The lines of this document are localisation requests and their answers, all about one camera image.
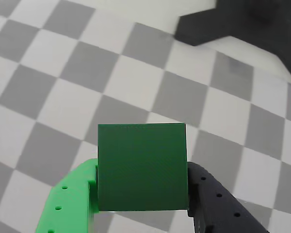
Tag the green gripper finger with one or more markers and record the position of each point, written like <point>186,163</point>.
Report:
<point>70,201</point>

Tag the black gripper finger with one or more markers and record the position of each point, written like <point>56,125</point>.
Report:
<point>218,206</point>

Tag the dark green dice cube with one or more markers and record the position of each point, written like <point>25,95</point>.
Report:
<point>141,167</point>

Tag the grey white checkerboard mat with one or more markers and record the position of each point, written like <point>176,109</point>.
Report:
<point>87,85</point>

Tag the black stand base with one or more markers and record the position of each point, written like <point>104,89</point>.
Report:
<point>252,26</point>

